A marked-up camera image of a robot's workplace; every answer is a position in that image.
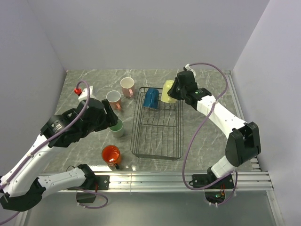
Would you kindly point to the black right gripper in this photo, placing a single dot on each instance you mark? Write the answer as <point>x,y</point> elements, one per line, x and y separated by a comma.
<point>171,92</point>

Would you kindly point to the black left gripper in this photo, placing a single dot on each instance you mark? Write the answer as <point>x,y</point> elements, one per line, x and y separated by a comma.
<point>109,119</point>

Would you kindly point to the yellow mug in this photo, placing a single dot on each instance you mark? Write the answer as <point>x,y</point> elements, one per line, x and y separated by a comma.
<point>164,96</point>

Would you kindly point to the pale green cup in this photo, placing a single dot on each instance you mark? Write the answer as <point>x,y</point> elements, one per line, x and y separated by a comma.
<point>118,129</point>

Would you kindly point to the blue mug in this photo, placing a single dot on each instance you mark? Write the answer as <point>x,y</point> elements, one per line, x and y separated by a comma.
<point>151,98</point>

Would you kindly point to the black wire dish rack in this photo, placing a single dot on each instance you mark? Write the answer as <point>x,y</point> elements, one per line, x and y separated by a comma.
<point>157,133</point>

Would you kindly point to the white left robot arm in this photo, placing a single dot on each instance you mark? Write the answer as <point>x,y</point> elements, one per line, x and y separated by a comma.
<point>24,187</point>

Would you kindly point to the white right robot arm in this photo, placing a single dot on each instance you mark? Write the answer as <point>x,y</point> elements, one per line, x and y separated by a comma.
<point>205,103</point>

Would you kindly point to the pink floral mug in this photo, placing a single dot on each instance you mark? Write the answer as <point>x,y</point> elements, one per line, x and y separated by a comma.
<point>114,99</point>

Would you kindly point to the orange mug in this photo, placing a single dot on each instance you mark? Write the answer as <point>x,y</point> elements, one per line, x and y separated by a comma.
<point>112,156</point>

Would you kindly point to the plain pink mug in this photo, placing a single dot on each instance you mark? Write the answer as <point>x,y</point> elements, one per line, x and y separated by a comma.
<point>128,87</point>

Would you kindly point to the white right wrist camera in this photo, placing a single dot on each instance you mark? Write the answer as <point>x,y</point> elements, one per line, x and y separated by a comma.
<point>187,67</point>

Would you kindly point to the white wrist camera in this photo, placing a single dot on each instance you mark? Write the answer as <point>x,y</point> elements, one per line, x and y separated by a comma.
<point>83,94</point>
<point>187,67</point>

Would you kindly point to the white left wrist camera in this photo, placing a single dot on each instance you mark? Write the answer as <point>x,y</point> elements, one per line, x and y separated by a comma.
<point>83,94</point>

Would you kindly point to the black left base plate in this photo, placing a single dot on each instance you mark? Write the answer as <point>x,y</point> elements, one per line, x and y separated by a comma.
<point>102,182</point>

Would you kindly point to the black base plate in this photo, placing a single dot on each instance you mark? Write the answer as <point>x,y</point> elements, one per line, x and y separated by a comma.
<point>102,182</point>
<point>201,180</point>

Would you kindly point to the black box under rail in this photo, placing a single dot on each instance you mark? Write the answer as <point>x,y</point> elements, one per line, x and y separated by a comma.
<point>85,198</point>

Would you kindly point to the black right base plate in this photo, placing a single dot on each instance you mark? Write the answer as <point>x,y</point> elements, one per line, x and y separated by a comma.
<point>201,180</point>

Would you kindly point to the aluminium side rail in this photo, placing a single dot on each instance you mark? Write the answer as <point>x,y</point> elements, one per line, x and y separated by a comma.
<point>243,142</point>

